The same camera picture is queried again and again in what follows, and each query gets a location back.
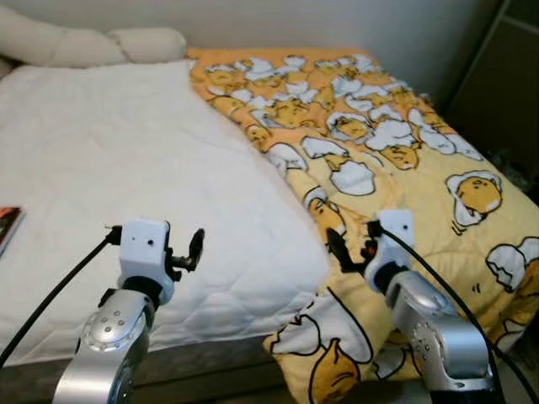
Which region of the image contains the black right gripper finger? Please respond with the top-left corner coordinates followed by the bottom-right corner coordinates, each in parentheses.
top-left (326, 227), bottom-right (350, 273)

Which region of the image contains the dark green red book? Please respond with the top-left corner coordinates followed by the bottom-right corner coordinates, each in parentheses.
top-left (0, 206), bottom-right (27, 258)

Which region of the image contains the grey quilted mattress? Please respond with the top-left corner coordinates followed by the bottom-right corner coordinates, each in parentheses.
top-left (0, 337), bottom-right (284, 398)

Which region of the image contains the yellow cartoon print blanket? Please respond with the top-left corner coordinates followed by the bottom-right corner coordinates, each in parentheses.
top-left (185, 48), bottom-right (539, 404)

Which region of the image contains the white quilted mattress pad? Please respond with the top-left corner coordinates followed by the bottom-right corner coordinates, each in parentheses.
top-left (0, 59), bottom-right (332, 365)

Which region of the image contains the dark wooden cabinet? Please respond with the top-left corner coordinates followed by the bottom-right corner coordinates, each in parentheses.
top-left (445, 0), bottom-right (539, 183)

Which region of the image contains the cream long bolster pillow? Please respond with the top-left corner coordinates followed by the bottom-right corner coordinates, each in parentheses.
top-left (0, 4), bottom-right (189, 69)

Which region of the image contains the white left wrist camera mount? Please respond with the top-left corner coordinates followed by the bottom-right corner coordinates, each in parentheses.
top-left (118, 219), bottom-right (174, 305)

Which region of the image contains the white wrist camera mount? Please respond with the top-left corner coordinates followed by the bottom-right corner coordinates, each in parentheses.
top-left (118, 219), bottom-right (174, 305)
top-left (371, 210), bottom-right (416, 275)

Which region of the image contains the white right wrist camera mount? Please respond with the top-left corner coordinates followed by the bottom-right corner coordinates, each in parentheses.
top-left (371, 210), bottom-right (416, 275)

